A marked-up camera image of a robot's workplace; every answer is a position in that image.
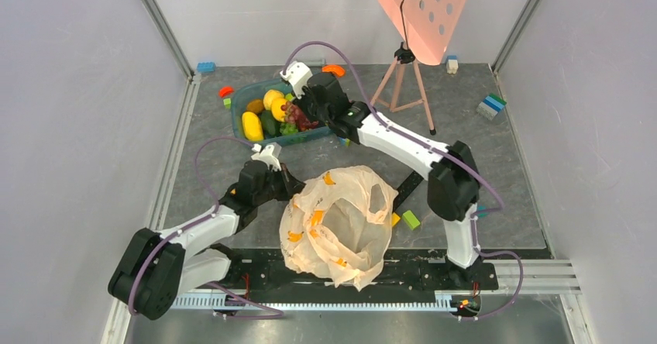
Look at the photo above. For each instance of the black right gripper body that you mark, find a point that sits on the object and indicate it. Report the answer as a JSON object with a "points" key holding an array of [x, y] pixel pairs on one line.
{"points": [[310, 103]]}

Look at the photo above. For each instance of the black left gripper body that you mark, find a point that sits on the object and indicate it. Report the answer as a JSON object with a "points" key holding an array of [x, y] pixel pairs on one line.
{"points": [[277, 187]]}

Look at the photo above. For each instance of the purple fake grapes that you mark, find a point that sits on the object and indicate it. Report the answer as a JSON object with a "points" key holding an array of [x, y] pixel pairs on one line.
{"points": [[293, 115]]}

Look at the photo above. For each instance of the orange fake fruit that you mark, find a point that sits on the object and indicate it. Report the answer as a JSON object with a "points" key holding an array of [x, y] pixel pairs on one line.
{"points": [[277, 108]]}

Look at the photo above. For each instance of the translucent banana print plastic bag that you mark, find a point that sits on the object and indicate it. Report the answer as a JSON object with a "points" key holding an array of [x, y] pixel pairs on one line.
{"points": [[339, 226]]}

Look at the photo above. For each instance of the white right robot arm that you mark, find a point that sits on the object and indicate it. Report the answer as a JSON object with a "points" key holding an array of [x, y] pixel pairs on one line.
{"points": [[449, 170]]}

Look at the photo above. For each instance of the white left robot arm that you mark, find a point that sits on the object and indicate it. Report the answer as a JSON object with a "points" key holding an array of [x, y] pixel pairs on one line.
{"points": [[158, 266]]}

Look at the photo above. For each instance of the green fake grapes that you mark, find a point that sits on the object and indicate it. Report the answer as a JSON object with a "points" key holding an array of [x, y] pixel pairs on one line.
{"points": [[287, 129]]}

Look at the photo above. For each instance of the large yellow fake mango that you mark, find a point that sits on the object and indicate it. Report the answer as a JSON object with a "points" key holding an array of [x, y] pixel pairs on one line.
{"points": [[252, 127]]}

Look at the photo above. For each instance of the yellow fake lemon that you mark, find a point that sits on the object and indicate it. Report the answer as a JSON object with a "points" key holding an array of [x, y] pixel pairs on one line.
{"points": [[270, 96]]}

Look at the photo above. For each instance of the dark green fake avocado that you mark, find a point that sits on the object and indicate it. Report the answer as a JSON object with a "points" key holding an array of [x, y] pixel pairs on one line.
{"points": [[271, 127]]}

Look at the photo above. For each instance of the brown fake kiwi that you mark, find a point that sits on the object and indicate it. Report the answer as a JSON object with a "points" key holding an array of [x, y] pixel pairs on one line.
{"points": [[256, 106]]}

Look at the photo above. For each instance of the orange curved toy brick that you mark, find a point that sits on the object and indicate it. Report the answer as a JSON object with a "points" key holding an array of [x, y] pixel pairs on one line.
{"points": [[334, 69]]}

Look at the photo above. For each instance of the red blue green brick stack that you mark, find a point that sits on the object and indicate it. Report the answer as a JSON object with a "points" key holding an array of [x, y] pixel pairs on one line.
{"points": [[345, 141]]}

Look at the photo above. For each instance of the teal plastic basket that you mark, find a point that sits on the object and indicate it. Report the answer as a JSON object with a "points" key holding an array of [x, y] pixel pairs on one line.
{"points": [[244, 95]]}

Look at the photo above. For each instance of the red curved toy brick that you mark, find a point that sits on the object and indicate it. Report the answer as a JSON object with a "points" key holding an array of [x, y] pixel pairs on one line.
{"points": [[225, 91]]}

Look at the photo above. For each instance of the blue toy brick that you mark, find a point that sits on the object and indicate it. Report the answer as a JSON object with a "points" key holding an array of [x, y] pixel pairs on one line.
{"points": [[205, 67]]}

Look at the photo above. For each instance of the white toy brick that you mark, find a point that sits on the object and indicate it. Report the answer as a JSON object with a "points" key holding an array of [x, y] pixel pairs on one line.
{"points": [[452, 64]]}

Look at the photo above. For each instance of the pink perforated board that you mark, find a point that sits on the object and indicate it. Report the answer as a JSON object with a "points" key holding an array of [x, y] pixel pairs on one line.
{"points": [[426, 26]]}

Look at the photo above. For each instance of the yellow toy brick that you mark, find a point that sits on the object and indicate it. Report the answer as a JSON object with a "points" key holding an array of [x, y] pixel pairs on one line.
{"points": [[395, 218]]}

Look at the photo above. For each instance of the stacked grey blue green bricks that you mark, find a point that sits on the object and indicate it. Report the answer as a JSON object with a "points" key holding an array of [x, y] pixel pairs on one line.
{"points": [[491, 106]]}

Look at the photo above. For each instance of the teal toy brick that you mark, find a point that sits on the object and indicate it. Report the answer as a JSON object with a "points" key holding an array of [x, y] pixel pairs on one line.
{"points": [[481, 212]]}

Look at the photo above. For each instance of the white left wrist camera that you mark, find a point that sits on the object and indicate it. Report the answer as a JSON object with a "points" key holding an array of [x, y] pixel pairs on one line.
{"points": [[268, 154]]}

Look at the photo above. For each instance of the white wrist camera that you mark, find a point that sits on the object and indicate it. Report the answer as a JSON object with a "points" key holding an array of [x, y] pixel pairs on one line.
{"points": [[268, 154], [296, 74]]}

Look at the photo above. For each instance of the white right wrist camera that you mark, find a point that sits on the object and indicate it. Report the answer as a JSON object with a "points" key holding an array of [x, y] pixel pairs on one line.
{"points": [[296, 74]]}

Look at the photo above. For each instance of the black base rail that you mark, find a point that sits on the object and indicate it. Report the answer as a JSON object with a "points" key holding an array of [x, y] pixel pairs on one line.
{"points": [[408, 275]]}

